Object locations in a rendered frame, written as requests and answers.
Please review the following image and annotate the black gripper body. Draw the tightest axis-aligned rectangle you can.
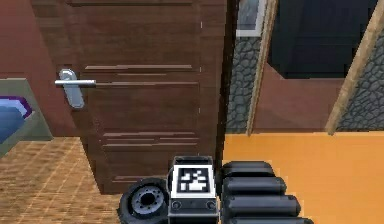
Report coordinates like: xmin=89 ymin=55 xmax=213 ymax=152
xmin=117 ymin=177 xmax=171 ymax=224

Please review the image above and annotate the brown wooden room door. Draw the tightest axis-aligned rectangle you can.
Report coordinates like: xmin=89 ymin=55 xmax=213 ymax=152
xmin=30 ymin=0 xmax=238 ymax=196

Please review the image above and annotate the grey bin with blue contents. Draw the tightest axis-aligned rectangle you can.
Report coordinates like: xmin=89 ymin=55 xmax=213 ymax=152
xmin=0 ymin=77 xmax=54 ymax=158

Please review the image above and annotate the wooden framed dark doorway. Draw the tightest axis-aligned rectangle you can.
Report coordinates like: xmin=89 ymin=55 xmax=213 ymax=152
xmin=245 ymin=0 xmax=384 ymax=137

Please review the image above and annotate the silver door handle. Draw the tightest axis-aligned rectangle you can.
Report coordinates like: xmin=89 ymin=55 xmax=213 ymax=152
xmin=54 ymin=68 xmax=98 ymax=110

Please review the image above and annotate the white framed wall picture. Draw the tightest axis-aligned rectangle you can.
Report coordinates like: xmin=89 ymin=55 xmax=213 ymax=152
xmin=235 ymin=0 xmax=268 ymax=38

